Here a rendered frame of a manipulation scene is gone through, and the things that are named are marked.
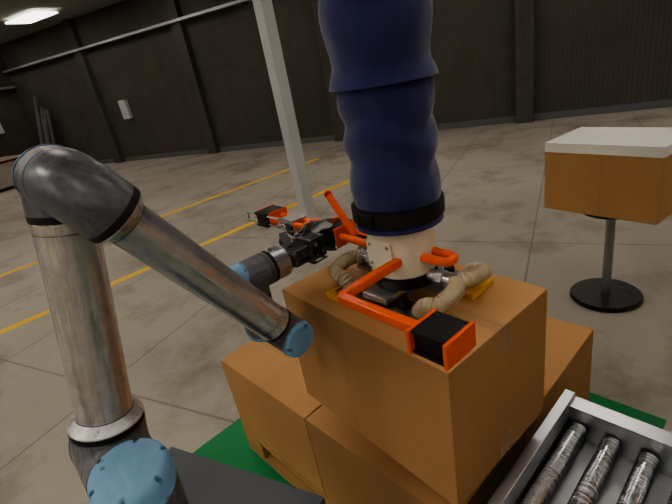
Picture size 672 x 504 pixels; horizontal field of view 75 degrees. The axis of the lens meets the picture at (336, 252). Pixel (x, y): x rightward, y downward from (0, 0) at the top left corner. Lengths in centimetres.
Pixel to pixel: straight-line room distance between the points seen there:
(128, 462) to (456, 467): 68
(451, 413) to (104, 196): 76
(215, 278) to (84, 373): 32
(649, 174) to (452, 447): 195
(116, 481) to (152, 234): 46
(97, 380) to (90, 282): 20
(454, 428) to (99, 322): 75
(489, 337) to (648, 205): 183
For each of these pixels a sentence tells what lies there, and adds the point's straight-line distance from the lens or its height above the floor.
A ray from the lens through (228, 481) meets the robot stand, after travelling 127.
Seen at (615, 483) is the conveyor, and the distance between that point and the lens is 154.
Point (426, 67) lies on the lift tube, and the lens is 97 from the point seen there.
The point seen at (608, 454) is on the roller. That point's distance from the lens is 153.
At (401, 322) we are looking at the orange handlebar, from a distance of 82.
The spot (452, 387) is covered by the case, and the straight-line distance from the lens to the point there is 95.
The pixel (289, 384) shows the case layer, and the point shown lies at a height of 54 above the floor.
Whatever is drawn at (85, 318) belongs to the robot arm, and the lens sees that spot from 96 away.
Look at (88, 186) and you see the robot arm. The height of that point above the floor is 155.
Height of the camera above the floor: 166
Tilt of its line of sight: 23 degrees down
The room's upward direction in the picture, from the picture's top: 11 degrees counter-clockwise
